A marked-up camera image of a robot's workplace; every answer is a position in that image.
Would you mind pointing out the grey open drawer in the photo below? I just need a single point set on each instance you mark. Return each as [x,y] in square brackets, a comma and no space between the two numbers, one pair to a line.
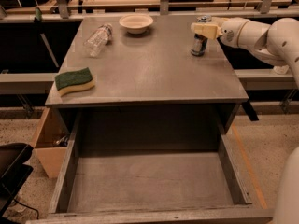
[150,165]

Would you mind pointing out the black chair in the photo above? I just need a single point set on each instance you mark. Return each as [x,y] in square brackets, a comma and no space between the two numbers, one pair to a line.
[13,173]

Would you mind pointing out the cardboard box on floor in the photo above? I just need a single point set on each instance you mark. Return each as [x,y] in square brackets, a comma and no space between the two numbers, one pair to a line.
[45,142]

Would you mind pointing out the grey metal cabinet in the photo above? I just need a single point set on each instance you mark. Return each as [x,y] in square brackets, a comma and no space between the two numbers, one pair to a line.
[150,92]

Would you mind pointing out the blue silver redbull can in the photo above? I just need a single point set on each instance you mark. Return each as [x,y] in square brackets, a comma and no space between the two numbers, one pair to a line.
[199,42]

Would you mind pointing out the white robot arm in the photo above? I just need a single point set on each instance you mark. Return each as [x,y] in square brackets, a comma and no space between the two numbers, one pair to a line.
[276,44]

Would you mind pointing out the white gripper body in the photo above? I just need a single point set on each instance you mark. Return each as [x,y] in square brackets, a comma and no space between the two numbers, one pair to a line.
[230,32]

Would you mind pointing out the clear hand sanitizer bottle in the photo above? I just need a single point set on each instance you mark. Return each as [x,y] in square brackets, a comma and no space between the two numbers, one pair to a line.
[281,70]

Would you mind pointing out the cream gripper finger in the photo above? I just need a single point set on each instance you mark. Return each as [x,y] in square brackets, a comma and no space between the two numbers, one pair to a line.
[219,21]
[209,30]

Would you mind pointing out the green yellow sponge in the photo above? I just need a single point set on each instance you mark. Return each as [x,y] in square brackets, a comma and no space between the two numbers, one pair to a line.
[73,81]

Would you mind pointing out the clear plastic water bottle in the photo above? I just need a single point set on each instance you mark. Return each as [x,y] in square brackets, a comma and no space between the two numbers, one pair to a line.
[98,39]

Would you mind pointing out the white paper bowl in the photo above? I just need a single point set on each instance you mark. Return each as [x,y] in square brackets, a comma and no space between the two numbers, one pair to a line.
[136,23]

